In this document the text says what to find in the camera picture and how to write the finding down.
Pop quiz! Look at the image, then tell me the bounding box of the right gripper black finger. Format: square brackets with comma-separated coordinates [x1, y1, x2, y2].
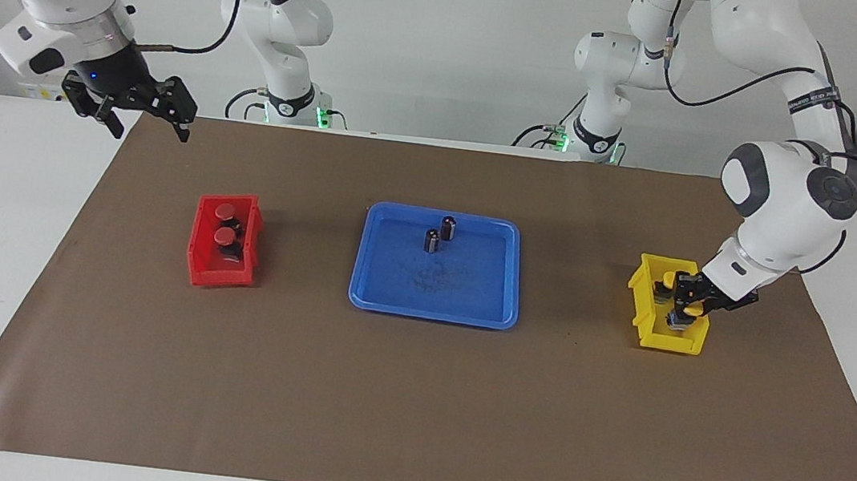
[56, 71, 131, 140]
[132, 73, 200, 143]

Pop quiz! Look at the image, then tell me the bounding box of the white power strip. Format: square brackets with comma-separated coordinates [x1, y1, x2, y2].
[18, 69, 73, 103]

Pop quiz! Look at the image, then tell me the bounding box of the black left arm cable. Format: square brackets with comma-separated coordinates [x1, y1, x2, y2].
[652, 22, 857, 169]

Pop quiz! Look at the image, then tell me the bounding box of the red plastic bin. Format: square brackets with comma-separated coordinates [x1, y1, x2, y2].
[183, 188, 267, 293]

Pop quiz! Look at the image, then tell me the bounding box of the yellow push button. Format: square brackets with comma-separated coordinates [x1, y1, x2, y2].
[652, 269, 680, 303]
[665, 296, 709, 336]

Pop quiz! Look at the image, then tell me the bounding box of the blue plastic tray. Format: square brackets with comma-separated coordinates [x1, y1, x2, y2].
[346, 199, 530, 332]

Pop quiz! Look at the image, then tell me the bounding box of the brown table mat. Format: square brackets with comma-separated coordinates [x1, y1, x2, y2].
[0, 93, 857, 481]

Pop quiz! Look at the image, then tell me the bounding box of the black base cable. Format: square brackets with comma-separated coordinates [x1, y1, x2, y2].
[224, 83, 269, 123]
[511, 90, 587, 156]

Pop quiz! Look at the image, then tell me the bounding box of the yellow plastic bin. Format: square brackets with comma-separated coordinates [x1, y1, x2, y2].
[621, 252, 718, 358]

